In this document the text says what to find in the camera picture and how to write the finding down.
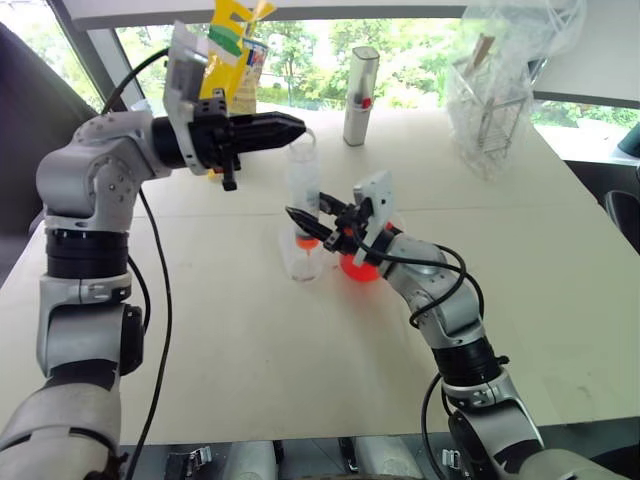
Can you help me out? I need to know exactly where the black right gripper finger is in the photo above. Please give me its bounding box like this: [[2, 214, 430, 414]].
[[284, 205, 334, 246], [317, 191, 350, 218]]

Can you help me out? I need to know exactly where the clear plastic bottle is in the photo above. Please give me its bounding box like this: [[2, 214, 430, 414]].
[[283, 128, 322, 257]]

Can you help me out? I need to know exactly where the clear empty plastic cup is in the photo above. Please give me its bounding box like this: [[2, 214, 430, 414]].
[[278, 233, 324, 284]]

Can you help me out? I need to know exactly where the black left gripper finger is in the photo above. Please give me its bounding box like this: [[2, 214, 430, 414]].
[[231, 129, 307, 153], [228, 110, 307, 136]]

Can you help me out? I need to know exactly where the metal wire rack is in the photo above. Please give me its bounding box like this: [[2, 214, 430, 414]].
[[473, 93, 532, 157]]

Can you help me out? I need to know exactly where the tall white rectangular container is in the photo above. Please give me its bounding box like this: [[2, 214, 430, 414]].
[[342, 45, 381, 148]]

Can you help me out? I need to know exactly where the small metal clasp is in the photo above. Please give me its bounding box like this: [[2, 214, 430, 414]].
[[441, 447, 472, 480], [166, 443, 215, 480]]

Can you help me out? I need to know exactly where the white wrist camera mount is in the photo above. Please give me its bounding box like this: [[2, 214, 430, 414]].
[[352, 169, 397, 267], [162, 19, 212, 176]]

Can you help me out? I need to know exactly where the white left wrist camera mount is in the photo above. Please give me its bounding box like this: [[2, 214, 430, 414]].
[[162, 19, 212, 176]]

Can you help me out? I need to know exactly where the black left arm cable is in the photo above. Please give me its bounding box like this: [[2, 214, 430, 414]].
[[101, 46, 175, 480]]

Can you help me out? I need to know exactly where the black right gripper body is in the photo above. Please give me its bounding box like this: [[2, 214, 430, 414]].
[[322, 198, 374, 254]]

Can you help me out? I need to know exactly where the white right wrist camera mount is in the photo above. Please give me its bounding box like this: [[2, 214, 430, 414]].
[[352, 169, 397, 267]]

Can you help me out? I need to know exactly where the clear crumpled plastic bag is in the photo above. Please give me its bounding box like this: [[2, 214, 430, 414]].
[[443, 0, 590, 182]]

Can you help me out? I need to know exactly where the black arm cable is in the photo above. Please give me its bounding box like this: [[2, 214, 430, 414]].
[[101, 46, 175, 480], [355, 197, 486, 480]]

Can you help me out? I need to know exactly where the dark rounded object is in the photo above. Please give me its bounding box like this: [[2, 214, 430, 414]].
[[601, 118, 640, 237]]

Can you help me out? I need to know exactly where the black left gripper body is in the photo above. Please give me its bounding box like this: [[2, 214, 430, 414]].
[[189, 89, 243, 194]]

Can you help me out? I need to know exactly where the yellow snack bag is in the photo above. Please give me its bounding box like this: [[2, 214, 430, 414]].
[[198, 0, 277, 117]]

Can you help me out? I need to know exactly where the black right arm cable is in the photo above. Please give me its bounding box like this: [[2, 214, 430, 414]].
[[355, 197, 486, 480]]

